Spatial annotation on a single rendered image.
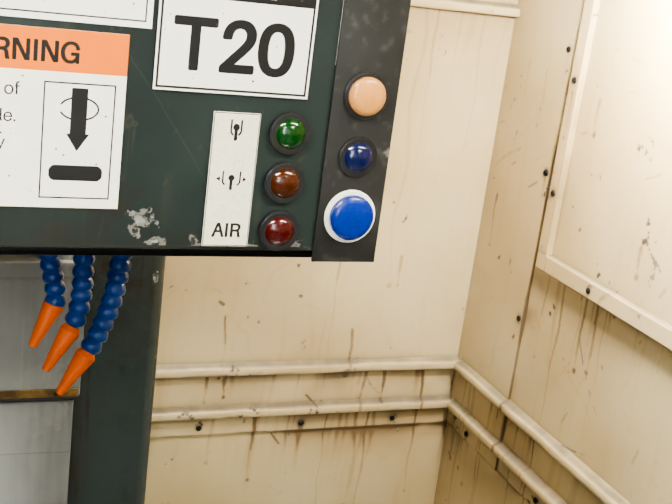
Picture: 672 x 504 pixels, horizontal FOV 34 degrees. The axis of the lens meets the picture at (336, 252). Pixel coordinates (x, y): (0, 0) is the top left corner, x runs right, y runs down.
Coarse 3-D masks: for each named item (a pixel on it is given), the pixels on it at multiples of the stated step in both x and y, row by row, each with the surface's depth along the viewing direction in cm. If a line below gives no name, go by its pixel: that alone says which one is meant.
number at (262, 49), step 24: (240, 24) 66; (264, 24) 66; (288, 24) 67; (240, 48) 66; (264, 48) 67; (288, 48) 67; (216, 72) 66; (240, 72) 66; (264, 72) 67; (288, 72) 68
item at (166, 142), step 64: (320, 0) 67; (128, 64) 64; (320, 64) 68; (128, 128) 65; (192, 128) 67; (320, 128) 70; (128, 192) 66; (192, 192) 68; (256, 192) 69; (256, 256) 72
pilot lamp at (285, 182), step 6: (276, 174) 69; (282, 174) 69; (288, 174) 69; (294, 174) 69; (276, 180) 69; (282, 180) 69; (288, 180) 69; (294, 180) 69; (276, 186) 69; (282, 186) 69; (288, 186) 69; (294, 186) 70; (276, 192) 69; (282, 192) 69; (288, 192) 70; (294, 192) 70
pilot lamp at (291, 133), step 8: (288, 120) 68; (296, 120) 68; (280, 128) 68; (288, 128) 68; (296, 128) 68; (304, 128) 69; (280, 136) 68; (288, 136) 68; (296, 136) 68; (304, 136) 69; (280, 144) 69; (288, 144) 69; (296, 144) 69
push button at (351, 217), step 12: (336, 204) 71; (348, 204) 71; (360, 204) 71; (336, 216) 71; (348, 216) 71; (360, 216) 72; (372, 216) 72; (336, 228) 71; (348, 228) 72; (360, 228) 72
